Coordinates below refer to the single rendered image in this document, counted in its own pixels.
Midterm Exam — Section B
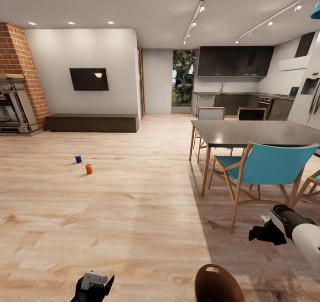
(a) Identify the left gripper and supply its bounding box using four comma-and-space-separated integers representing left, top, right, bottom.
73, 275, 115, 302

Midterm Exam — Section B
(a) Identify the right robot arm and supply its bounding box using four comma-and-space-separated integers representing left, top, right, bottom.
248, 205, 320, 279

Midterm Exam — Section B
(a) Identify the trash can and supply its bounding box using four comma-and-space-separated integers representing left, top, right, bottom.
194, 264, 246, 302

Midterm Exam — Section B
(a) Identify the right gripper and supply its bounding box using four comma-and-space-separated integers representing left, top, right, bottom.
248, 223, 287, 246

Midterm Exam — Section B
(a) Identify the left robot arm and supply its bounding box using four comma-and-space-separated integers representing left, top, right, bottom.
70, 271, 115, 302

